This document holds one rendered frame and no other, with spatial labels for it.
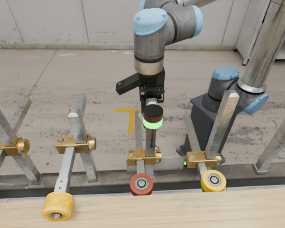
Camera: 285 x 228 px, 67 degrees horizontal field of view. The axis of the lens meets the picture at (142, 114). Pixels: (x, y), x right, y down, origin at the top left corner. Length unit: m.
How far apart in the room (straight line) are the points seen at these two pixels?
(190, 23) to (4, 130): 0.67
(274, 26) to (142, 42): 0.68
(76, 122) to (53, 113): 1.76
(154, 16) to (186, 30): 0.11
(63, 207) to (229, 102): 0.58
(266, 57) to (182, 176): 0.68
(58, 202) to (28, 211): 0.14
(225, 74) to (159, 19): 0.84
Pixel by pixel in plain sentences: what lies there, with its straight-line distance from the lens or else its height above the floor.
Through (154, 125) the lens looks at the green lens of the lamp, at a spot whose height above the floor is 1.11.
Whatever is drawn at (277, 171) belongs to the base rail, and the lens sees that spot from 1.20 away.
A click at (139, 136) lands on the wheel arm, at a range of 0.94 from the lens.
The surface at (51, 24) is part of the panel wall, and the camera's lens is 3.57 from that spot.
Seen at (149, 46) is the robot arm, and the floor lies 1.31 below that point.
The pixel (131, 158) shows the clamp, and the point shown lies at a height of 0.87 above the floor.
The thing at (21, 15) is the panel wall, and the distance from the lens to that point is 3.70.
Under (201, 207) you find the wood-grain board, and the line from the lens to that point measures 0.76.
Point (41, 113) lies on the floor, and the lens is 2.53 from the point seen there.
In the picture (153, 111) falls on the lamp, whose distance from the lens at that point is 0.63.
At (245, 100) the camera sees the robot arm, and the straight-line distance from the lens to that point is 1.31.
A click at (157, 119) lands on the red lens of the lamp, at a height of 1.14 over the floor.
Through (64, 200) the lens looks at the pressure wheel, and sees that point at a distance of 0.70.
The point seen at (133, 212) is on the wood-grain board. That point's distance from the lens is 0.73.
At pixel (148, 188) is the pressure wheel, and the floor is 0.91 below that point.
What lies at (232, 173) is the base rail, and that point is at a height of 0.70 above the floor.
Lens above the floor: 1.58
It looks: 44 degrees down
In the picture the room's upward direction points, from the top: straight up
